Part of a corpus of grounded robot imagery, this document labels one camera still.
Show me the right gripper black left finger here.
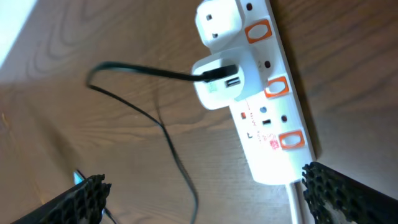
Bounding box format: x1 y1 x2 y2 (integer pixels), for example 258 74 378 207
13 174 111 224

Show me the teal screen Galaxy smartphone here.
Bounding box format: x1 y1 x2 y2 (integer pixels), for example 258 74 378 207
73 170 86 185

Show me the black USB charging cable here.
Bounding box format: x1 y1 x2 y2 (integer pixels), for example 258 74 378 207
85 61 239 224

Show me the white power strip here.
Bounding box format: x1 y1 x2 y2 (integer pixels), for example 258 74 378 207
230 1 315 185

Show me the white USB charger plug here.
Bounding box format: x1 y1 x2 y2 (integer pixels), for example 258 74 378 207
192 47 269 110

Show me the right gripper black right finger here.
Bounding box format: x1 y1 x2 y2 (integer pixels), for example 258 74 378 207
302 162 397 224

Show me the white plug adapter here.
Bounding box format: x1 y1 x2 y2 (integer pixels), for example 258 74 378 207
195 0 243 52

